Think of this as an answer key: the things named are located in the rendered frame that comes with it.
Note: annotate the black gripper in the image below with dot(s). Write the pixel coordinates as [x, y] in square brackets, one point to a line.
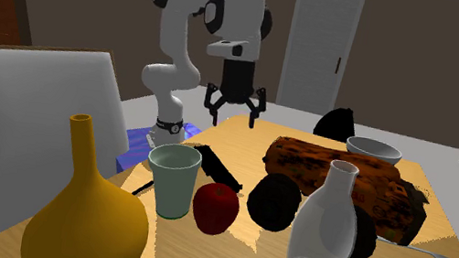
[238, 80]

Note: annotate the grey bowl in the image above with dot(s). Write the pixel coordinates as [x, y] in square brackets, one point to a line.
[372, 151]

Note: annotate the black pen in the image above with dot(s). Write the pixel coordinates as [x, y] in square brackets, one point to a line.
[142, 188]

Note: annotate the pale green cup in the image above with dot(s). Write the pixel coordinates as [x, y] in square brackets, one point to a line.
[172, 183]

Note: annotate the white glass bottle vase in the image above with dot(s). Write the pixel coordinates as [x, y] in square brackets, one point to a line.
[323, 231]

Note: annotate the orange-brown mottled loaf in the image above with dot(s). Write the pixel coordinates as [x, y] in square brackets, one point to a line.
[318, 168]

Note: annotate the red apple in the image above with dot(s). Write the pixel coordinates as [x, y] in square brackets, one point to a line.
[214, 209]

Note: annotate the black ball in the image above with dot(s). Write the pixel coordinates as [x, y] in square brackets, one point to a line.
[273, 202]

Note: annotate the white door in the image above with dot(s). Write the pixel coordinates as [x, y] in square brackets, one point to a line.
[320, 46]

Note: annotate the blue patterned robot stand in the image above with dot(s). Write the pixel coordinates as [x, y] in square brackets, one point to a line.
[136, 151]

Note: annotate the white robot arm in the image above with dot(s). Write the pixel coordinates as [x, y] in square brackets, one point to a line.
[174, 35]

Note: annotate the yellow long-necked vase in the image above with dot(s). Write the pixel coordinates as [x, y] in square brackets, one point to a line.
[86, 221]

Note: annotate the black chair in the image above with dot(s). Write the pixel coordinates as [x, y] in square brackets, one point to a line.
[334, 124]

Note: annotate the black round object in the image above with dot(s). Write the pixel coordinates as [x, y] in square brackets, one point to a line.
[365, 237]

